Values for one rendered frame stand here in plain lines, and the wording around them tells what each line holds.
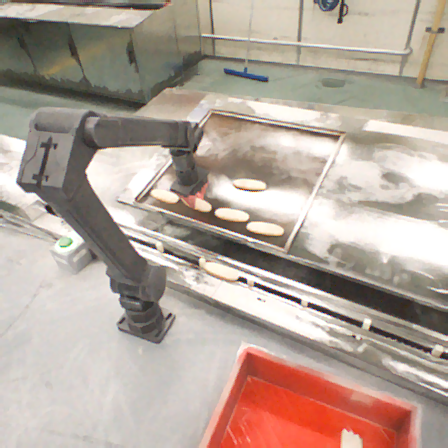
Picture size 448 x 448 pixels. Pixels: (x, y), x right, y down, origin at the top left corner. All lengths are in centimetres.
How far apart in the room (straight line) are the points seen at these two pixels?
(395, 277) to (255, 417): 44
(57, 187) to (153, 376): 48
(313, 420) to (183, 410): 25
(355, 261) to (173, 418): 54
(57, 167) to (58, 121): 7
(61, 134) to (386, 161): 91
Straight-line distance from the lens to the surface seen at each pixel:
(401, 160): 121
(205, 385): 83
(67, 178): 53
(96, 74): 406
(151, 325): 88
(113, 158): 156
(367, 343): 85
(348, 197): 108
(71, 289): 107
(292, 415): 80
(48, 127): 58
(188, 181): 99
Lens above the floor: 157
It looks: 43 degrees down
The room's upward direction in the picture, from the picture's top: 6 degrees counter-clockwise
